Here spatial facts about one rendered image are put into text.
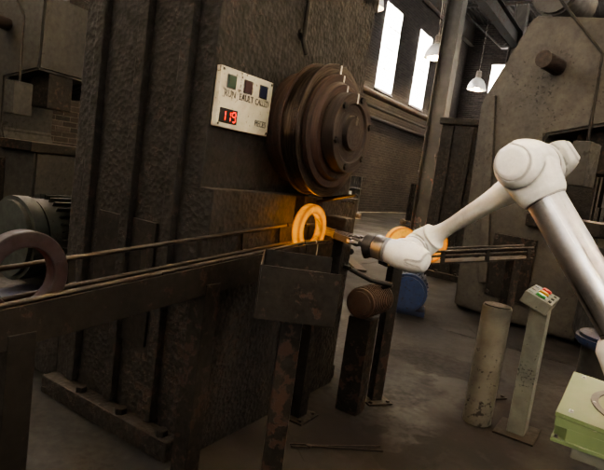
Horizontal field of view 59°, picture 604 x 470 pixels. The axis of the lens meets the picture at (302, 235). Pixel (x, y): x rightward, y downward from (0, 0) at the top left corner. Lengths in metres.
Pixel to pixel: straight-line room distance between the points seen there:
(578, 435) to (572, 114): 3.08
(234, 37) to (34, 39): 4.30
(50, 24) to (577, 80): 4.62
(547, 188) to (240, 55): 0.98
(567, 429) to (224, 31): 1.46
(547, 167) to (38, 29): 5.09
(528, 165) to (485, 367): 1.16
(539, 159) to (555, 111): 2.96
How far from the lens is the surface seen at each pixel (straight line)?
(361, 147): 2.00
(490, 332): 2.37
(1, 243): 1.17
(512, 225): 4.45
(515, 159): 1.48
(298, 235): 1.91
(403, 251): 1.89
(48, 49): 5.90
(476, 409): 2.47
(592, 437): 1.63
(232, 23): 1.75
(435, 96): 11.01
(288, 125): 1.79
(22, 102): 5.76
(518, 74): 4.63
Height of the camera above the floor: 0.96
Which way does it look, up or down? 7 degrees down
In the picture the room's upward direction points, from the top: 8 degrees clockwise
